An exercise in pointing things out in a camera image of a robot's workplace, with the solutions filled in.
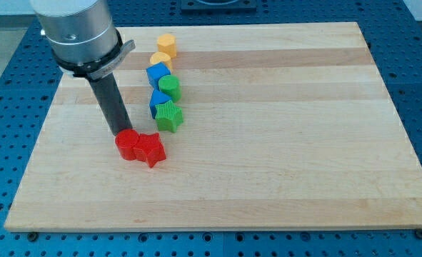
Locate green star block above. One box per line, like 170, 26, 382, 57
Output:
155, 100, 184, 133

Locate red star block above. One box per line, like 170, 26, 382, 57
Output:
133, 133, 166, 168

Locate green cylinder block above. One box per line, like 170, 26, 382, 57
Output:
159, 75, 181, 102

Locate blue triangular block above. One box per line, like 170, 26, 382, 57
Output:
149, 89, 171, 119

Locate wooden board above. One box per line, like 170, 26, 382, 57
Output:
4, 22, 422, 233

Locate blue cube block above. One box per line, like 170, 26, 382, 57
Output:
146, 62, 171, 90

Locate red cylinder block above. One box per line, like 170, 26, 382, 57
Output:
114, 128, 139, 161

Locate yellow cylinder block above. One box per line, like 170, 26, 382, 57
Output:
149, 51, 173, 71

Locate yellow hexagon block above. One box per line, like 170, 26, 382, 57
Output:
156, 34, 177, 59

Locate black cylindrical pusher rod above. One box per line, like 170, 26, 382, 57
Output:
89, 74, 132, 136

